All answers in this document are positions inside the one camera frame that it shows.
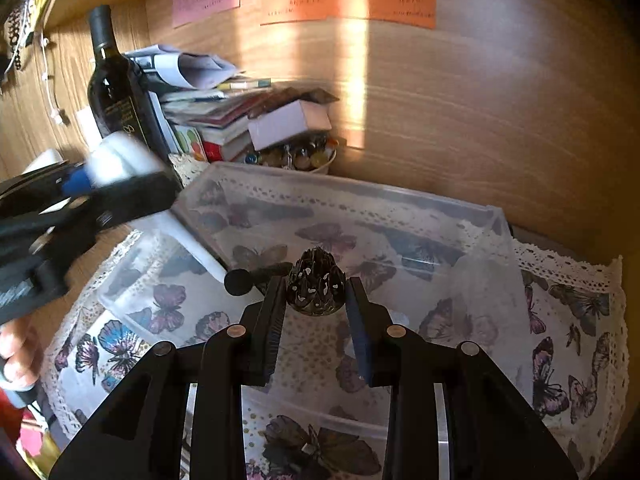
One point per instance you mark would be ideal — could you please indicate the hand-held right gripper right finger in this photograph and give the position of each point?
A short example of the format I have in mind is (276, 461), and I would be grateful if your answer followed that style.
(361, 335)

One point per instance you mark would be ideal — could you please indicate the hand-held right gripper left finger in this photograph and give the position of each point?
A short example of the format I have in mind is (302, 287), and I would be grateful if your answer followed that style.
(272, 330)

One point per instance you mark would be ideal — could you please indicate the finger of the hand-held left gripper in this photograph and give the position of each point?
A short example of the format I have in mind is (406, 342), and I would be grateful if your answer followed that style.
(37, 175)
(135, 197)

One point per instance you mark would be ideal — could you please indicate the white plastic bottle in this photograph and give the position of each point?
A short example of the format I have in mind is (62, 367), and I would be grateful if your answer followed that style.
(122, 157)

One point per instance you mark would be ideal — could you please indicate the black pinecone-shaped ornament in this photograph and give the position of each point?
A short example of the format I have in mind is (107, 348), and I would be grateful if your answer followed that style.
(316, 285)

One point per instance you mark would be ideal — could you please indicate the clear plastic storage box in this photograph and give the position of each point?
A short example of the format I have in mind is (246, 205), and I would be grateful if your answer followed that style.
(350, 230)

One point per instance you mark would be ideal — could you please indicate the person's left hand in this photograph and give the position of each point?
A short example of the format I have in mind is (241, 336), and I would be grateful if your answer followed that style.
(17, 352)

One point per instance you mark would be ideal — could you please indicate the black round-tipped stick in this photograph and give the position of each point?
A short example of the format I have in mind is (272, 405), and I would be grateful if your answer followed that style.
(250, 279)

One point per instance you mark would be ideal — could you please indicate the dark glass wine bottle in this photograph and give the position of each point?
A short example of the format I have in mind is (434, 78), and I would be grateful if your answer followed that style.
(117, 105)

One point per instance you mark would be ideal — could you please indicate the stack of books and papers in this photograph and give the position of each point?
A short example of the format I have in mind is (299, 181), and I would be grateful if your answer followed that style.
(210, 105)

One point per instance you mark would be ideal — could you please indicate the bowl of colourful trinkets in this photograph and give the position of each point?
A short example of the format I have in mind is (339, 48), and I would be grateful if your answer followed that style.
(300, 157)

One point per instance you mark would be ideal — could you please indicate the small pink cardboard box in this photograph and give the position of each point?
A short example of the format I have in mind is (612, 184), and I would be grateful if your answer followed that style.
(290, 122)

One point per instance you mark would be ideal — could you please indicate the red cloth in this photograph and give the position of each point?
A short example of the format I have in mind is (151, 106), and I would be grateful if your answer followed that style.
(20, 435)

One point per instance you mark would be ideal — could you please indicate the butterfly print lace tablecloth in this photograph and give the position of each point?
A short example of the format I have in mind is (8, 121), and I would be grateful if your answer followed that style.
(565, 330)

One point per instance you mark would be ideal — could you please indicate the orange paper note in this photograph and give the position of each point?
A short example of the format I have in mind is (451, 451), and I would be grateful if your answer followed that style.
(350, 2)

